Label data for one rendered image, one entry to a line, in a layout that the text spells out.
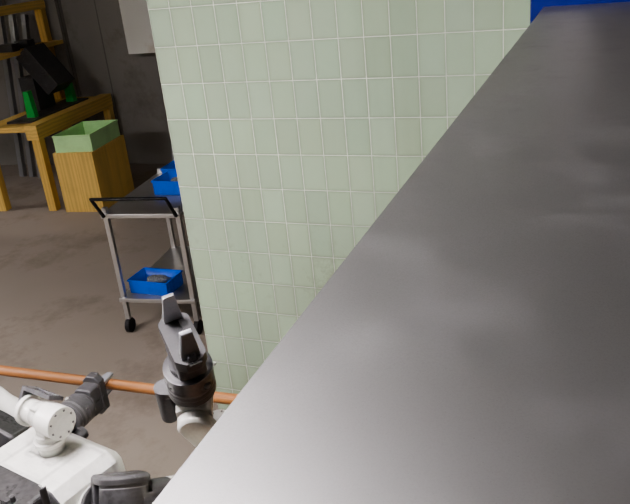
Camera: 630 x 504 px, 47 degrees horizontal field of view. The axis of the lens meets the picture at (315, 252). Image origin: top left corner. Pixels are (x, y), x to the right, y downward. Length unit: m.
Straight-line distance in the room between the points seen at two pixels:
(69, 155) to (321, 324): 7.27
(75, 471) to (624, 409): 1.30
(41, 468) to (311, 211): 1.81
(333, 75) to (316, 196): 0.50
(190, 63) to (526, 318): 2.80
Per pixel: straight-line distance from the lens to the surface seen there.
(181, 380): 1.29
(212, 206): 3.26
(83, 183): 7.66
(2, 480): 1.58
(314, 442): 0.31
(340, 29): 2.83
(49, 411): 1.52
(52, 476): 1.54
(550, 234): 0.49
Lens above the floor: 2.29
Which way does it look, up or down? 23 degrees down
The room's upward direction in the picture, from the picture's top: 6 degrees counter-clockwise
